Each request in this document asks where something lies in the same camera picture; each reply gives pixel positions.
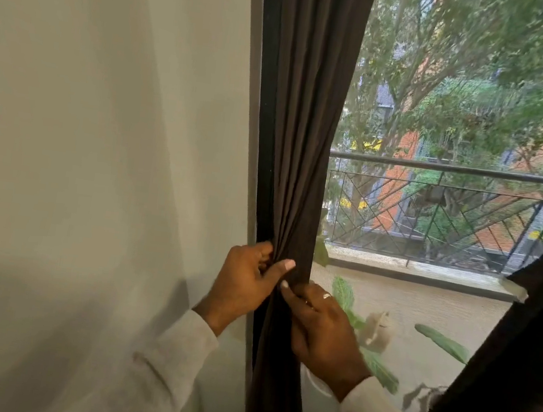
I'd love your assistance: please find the dark brown curtain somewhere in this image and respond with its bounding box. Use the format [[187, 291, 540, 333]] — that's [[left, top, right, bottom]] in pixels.
[[421, 192, 543, 412], [206, 0, 380, 412]]

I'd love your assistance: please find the person's left forearm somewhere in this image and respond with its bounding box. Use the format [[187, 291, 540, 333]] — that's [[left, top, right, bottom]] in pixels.
[[74, 297, 224, 412]]

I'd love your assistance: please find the person's right hand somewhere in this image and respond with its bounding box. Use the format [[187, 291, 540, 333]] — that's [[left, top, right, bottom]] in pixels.
[[266, 276, 383, 406]]

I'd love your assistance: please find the person's left hand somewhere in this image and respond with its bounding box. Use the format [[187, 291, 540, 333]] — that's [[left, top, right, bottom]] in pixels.
[[190, 233, 299, 345]]

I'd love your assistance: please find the orange brick building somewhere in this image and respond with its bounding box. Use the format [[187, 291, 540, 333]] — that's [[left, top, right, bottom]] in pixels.
[[337, 94, 543, 265]]

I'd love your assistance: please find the black metal balcony railing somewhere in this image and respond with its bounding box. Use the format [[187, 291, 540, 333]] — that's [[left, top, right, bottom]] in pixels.
[[316, 147, 543, 284]]

